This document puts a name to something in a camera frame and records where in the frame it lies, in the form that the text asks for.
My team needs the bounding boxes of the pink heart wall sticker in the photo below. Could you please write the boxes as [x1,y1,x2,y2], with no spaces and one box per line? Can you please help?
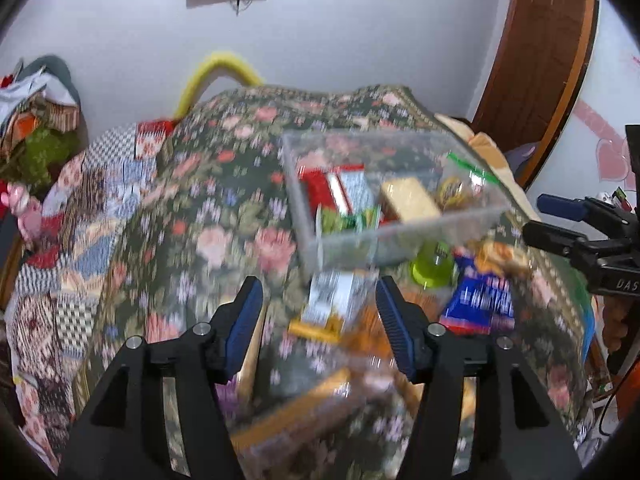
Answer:
[574,100,634,184]

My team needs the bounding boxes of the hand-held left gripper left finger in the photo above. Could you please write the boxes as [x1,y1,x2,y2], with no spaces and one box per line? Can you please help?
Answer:
[57,276,264,480]

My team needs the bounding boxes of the green jelly cup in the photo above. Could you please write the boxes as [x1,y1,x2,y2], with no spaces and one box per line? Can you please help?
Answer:
[411,241,456,291]

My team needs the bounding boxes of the person's right hand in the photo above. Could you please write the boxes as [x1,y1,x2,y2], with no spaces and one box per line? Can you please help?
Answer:
[601,296,632,358]

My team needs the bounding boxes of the green striped zip bag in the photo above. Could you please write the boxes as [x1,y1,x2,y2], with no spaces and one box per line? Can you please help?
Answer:
[445,152,489,196]

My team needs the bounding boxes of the clear plastic container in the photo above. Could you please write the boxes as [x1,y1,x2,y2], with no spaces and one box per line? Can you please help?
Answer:
[281,129,512,272]

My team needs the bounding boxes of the yellow foam tube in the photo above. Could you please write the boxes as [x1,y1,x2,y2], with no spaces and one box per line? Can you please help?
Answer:
[173,51,265,120]

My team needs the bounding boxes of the beige biscuit pack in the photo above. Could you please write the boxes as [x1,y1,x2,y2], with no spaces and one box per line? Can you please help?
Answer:
[378,177,444,224]

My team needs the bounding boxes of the green wrapped candies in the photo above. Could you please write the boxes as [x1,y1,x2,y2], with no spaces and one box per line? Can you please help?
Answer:
[320,206,379,234]

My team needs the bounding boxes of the green plush toy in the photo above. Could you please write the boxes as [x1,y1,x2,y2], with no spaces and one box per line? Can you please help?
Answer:
[1,127,81,195]

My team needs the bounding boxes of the brown wooden door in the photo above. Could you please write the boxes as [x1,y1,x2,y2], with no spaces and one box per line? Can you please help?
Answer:
[469,0,601,192]

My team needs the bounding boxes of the yellow round snack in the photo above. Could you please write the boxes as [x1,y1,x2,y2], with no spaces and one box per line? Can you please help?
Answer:
[437,175,474,211]

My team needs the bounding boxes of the pink plush toy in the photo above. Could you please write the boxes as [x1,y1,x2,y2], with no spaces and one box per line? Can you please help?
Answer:
[0,182,45,242]

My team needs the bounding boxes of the pile of clothes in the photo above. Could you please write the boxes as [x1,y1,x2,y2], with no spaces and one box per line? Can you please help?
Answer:
[0,55,83,128]

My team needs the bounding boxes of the floral blanket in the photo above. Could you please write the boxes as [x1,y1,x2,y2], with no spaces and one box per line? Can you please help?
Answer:
[74,85,597,480]

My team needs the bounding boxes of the patchwork quilt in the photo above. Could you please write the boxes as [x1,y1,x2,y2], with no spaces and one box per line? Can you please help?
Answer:
[9,120,176,476]

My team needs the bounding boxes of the large orange edged snack pack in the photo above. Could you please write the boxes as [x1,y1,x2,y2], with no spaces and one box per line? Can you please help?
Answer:
[227,355,427,480]

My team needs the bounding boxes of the blue cookie packet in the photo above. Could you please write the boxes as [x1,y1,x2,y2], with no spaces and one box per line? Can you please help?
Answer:
[439,240,532,337]

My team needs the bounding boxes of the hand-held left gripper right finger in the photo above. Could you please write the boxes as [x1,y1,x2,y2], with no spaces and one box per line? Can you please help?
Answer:
[375,276,583,480]

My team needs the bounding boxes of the orange snack packet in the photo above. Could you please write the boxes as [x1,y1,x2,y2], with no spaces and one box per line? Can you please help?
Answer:
[344,290,402,362]

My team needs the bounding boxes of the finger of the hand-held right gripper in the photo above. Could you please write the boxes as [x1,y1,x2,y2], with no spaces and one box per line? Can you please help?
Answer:
[536,193,630,225]
[522,221,608,263]

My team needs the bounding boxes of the silver red snack packet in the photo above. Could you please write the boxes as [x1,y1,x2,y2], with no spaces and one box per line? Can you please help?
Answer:
[327,170,378,211]

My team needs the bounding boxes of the yellow snack bar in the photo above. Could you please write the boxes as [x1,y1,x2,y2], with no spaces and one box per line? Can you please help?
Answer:
[288,320,344,344]

